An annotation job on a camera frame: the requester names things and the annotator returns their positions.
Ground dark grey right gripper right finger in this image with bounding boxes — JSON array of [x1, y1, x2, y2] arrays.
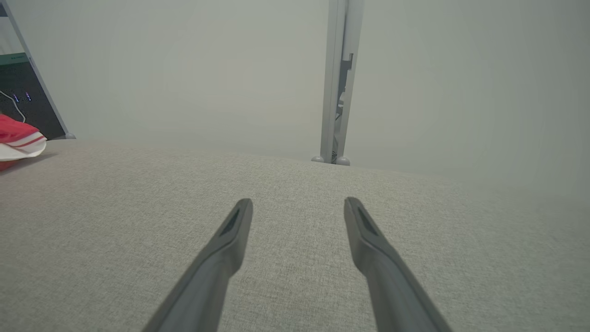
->
[[344, 197, 453, 332]]

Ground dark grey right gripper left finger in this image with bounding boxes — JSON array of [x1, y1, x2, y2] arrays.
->
[[143, 198, 254, 332]]

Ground red jersey with white cuffs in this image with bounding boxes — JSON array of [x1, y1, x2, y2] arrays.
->
[[0, 114, 47, 172]]

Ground grey partition leg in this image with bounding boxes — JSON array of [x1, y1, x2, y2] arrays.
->
[[0, 0, 77, 140]]

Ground black device with blue lights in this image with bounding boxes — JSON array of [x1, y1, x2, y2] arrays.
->
[[0, 53, 66, 141]]

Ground grey partition post with feet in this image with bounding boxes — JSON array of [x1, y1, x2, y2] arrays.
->
[[312, 0, 365, 166]]

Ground thin white cable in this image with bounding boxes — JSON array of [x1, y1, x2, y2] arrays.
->
[[0, 90, 26, 123]]

